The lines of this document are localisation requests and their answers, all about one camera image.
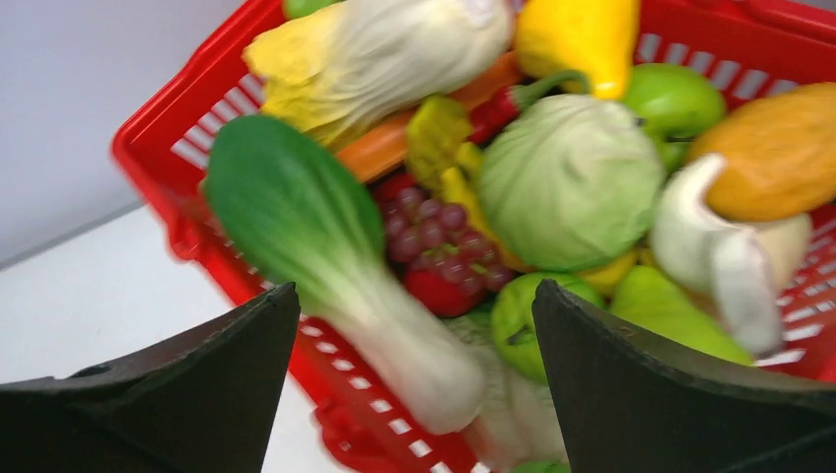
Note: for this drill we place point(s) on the yellow toy bell pepper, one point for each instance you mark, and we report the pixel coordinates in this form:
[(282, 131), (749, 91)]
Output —
[(595, 37)]

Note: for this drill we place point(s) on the green bok choy toy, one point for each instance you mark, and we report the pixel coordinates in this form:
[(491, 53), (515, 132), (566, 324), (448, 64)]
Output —
[(297, 215)]

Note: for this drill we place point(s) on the pale green toy cabbage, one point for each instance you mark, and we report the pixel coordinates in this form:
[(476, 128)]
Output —
[(571, 184)]

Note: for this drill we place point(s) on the green toy bell pepper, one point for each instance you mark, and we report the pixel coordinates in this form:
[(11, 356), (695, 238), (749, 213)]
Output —
[(512, 324)]

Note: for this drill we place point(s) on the orange toy carrot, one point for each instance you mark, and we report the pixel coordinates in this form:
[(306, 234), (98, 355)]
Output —
[(383, 149)]

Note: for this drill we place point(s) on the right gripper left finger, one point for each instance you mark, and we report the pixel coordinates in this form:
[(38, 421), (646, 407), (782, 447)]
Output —
[(201, 401)]

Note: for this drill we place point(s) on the green toy apple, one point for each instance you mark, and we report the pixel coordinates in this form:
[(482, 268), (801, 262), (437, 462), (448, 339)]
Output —
[(674, 105)]

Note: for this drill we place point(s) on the yellow white napa cabbage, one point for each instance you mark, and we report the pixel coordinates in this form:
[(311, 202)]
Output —
[(339, 71)]

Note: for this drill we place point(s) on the green toy pear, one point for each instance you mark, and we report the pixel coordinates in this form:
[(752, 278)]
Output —
[(646, 298)]

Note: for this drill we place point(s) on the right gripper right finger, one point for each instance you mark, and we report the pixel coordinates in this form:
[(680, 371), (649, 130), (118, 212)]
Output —
[(629, 400)]

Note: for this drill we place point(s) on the orange yellow toy squash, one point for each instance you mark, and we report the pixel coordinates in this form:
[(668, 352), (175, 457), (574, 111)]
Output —
[(779, 153)]

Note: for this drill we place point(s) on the red toy chili pepper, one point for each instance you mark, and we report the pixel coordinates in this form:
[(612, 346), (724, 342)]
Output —
[(508, 103)]

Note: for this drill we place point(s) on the purple toy grapes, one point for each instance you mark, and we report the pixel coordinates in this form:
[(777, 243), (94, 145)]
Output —
[(426, 235)]

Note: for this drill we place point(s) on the white oyster mushroom toy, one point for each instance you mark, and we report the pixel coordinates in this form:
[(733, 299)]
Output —
[(742, 266)]

